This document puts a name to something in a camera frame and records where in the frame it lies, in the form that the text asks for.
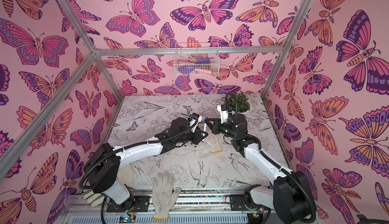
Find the white glove front left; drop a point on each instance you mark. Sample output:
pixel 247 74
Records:
pixel 93 199

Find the green circuit board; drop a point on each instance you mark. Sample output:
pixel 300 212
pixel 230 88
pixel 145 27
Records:
pixel 127 219

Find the white wire basket on wall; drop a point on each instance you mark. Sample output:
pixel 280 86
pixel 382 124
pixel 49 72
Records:
pixel 197 59

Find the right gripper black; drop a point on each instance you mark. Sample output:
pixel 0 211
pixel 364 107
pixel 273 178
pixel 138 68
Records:
pixel 217 127

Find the white glove front centre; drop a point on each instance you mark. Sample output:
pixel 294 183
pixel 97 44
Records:
pixel 163 195

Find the white glove on table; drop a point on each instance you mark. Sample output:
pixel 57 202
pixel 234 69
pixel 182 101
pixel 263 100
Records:
pixel 214 142

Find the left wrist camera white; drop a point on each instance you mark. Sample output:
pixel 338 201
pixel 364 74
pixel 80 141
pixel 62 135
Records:
pixel 194 119

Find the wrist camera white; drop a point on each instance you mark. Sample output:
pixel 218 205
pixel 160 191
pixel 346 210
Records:
pixel 225 113
pixel 194 119

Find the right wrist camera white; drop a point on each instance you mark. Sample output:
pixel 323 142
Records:
pixel 225 113

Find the white potted green plant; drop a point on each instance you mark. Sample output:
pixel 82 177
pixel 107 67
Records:
pixel 239 101

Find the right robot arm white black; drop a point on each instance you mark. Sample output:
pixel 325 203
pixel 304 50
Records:
pixel 291 197

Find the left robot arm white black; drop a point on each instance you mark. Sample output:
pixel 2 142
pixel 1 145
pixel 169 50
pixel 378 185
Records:
pixel 100 172

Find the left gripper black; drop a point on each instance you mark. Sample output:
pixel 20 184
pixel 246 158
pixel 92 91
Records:
pixel 196 136

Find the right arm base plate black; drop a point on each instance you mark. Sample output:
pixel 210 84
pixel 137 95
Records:
pixel 238 203

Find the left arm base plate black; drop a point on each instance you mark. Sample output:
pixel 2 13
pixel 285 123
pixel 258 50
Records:
pixel 134 203

